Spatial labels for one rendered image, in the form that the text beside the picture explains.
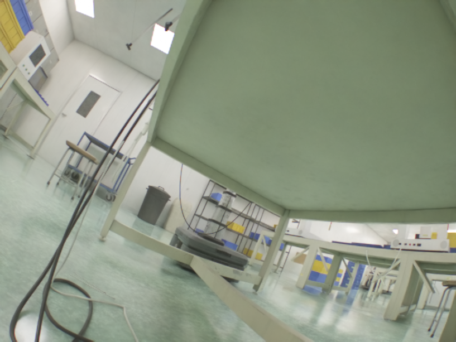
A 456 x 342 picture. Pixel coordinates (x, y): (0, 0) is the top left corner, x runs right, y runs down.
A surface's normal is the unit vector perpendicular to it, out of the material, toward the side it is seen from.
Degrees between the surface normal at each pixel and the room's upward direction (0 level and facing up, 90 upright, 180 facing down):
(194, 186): 90
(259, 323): 90
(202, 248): 90
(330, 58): 180
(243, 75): 180
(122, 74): 90
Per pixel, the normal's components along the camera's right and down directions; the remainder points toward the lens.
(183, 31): -0.38, 0.87
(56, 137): 0.43, -0.12
